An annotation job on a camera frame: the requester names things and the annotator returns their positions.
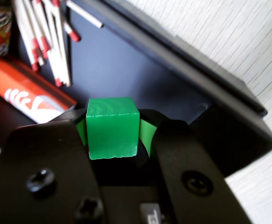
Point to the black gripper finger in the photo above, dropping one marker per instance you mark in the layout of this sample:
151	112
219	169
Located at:
189	168
45	163

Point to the green cube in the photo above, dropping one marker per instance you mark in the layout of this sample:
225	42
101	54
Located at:
112	133

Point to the red and white matchbox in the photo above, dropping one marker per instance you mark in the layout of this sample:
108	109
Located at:
16	81

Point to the black cardboard box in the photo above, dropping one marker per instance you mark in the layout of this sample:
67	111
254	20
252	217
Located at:
126	70

